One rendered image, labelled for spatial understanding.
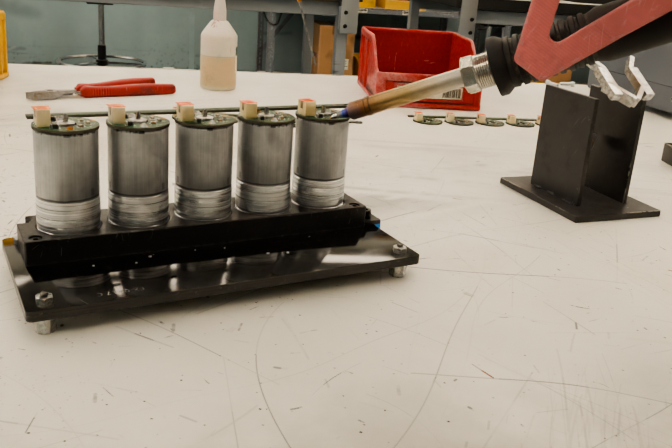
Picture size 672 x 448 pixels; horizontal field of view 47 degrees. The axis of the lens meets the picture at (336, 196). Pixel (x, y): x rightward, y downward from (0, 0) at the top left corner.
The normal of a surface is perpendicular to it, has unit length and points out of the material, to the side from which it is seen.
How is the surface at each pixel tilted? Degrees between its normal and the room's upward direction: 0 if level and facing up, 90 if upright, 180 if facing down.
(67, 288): 0
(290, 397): 0
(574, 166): 90
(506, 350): 0
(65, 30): 90
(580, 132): 90
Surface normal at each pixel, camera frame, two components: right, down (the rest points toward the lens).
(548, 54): -0.37, 0.39
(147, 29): 0.22, 0.32
